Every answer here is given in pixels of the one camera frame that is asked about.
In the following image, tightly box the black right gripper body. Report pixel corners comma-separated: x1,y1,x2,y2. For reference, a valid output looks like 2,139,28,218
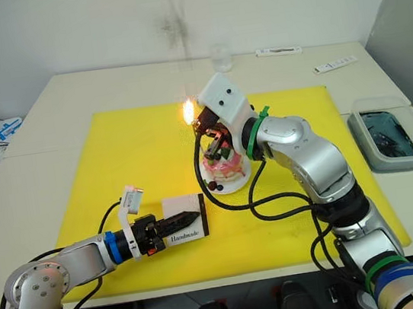
193,103,228,138

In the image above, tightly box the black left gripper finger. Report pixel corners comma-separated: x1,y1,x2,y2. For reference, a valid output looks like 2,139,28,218
156,209,204,231
158,216,203,240

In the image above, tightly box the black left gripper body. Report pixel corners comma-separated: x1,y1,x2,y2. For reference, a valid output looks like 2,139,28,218
129,213,168,259

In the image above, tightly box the white brown Handmade matchbox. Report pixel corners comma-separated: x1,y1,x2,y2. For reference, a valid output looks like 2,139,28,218
160,192,212,248

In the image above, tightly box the burning wooden match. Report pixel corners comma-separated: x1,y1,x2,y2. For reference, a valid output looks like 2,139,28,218
181,97,200,128

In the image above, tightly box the pink frosted toy cake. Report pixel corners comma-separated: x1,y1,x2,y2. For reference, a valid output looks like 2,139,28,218
200,142,250,184

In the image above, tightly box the white round cake plate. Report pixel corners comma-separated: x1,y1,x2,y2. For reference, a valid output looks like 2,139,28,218
198,156,253,199

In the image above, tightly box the clear drinking glass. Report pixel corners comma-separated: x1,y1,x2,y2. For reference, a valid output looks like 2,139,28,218
207,41,235,75

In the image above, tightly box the yellow table mat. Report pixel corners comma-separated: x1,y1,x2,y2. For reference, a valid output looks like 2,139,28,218
37,72,413,304

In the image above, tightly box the long white remote control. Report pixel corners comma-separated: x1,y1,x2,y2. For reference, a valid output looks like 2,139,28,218
254,43,305,61

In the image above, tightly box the white remote with dark print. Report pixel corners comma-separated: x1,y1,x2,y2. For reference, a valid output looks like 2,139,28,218
311,53,360,76

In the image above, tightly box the grey tray with dark water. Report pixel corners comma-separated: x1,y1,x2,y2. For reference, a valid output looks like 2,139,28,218
345,102,413,178

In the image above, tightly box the blue and white gadget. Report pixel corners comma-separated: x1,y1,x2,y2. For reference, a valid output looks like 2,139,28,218
0,115,27,145

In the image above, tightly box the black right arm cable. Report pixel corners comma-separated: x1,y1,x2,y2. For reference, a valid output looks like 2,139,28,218
242,144,369,304
188,113,318,228

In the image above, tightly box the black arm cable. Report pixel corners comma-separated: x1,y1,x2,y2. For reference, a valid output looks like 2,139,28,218
93,199,127,236
188,113,318,228
242,144,369,304

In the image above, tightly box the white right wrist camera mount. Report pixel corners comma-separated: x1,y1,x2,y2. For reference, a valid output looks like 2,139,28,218
194,68,262,152

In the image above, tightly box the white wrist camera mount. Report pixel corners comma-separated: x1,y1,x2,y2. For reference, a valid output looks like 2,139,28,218
194,68,262,152
114,183,155,265

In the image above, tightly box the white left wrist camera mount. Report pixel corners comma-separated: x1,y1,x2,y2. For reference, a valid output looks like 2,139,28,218
114,183,155,265

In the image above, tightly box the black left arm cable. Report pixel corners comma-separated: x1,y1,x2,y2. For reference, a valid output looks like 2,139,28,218
93,199,127,236

